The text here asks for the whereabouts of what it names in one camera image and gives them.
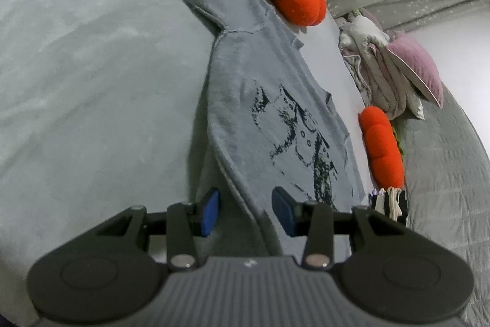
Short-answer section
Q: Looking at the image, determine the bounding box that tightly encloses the purple pillow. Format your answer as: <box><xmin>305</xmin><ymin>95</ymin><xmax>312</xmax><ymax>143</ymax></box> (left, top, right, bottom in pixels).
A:
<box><xmin>386</xmin><ymin>30</ymin><xmax>445</xmax><ymax>109</ymax></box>

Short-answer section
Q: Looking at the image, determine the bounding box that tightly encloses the stack of folded clothes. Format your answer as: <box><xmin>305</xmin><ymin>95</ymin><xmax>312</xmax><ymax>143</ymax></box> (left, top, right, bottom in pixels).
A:
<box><xmin>368</xmin><ymin>187</ymin><xmax>409</xmax><ymax>228</ymax></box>

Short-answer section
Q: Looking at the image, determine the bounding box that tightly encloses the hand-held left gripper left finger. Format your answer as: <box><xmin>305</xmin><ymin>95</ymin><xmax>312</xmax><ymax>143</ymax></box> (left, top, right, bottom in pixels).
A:
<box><xmin>92</xmin><ymin>187</ymin><xmax>221</xmax><ymax>271</ymax></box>

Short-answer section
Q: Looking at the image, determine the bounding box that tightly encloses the grey knit sweater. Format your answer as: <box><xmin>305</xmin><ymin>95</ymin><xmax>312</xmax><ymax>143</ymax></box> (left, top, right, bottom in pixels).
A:
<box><xmin>183</xmin><ymin>0</ymin><xmax>366</xmax><ymax>259</ymax></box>

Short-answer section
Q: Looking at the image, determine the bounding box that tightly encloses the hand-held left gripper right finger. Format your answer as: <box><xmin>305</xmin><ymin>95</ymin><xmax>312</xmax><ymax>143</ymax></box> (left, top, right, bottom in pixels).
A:
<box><xmin>271</xmin><ymin>187</ymin><xmax>406</xmax><ymax>271</ymax></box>

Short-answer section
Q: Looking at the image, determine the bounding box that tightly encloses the grey quilted blanket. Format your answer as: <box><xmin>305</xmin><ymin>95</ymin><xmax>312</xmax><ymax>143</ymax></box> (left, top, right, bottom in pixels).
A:
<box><xmin>390</xmin><ymin>82</ymin><xmax>490</xmax><ymax>327</ymax></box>

